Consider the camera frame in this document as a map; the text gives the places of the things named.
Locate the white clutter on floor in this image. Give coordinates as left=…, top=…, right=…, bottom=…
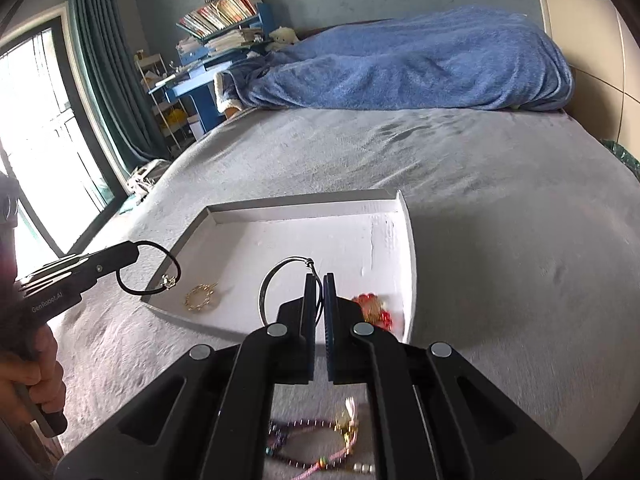
left=126, top=158, right=172, bottom=207

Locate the white shallow tray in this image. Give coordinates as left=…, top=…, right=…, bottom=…
left=140, top=188, right=418, bottom=346

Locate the purple beaded bracelet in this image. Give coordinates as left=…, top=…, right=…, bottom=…
left=267, top=418, right=347, bottom=469

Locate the white wire rack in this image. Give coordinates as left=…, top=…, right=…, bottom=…
left=133, top=52, right=197, bottom=154

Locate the black hair tie silver knot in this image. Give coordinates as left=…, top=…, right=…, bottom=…
left=258, top=257, right=321, bottom=327

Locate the white plush toy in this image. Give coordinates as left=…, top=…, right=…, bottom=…
left=264, top=25, right=301, bottom=54

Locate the gold chain bracelet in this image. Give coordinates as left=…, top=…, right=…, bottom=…
left=184, top=282, right=220, bottom=314

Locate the blue fleece blanket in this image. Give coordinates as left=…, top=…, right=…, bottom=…
left=214, top=5, right=575, bottom=112

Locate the bed with grey sheet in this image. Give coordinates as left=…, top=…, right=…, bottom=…
left=49, top=104, right=640, bottom=480

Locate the red beaded bracelet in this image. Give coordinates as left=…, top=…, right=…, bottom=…
left=351, top=293, right=396, bottom=332

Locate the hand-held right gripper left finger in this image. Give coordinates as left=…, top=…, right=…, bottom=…
left=52, top=272, right=321, bottom=480

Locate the beige padded headboard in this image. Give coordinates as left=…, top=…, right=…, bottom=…
left=529, top=0, right=640, bottom=147

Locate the stack of papers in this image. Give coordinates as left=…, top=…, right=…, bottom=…
left=204, top=27, right=263, bottom=59

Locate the teal curtain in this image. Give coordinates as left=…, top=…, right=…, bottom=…
left=67, top=0, right=172, bottom=174

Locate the green patterned cloth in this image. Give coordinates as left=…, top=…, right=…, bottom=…
left=602, top=139, right=640, bottom=182

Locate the glass sliding door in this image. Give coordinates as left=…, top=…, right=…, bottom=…
left=0, top=2, right=132, bottom=257

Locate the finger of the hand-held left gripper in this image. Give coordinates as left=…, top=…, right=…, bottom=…
left=74, top=240, right=141, bottom=287

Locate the person's left hand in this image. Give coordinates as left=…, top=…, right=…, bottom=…
left=0, top=324, right=66, bottom=417

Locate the blue desk with shelf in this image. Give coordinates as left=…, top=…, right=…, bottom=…
left=147, top=2, right=274, bottom=132

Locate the row of books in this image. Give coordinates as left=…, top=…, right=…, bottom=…
left=176, top=0, right=264, bottom=41

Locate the pink cord bead bracelet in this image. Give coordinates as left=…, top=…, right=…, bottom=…
left=272, top=446, right=377, bottom=480

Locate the gold tassel charm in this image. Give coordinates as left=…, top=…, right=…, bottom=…
left=334, top=397, right=359, bottom=447

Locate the black hair tie with charm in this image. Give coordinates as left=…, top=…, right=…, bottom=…
left=115, top=240, right=182, bottom=295

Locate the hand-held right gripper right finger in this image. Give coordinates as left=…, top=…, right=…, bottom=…
left=322, top=272, right=584, bottom=480

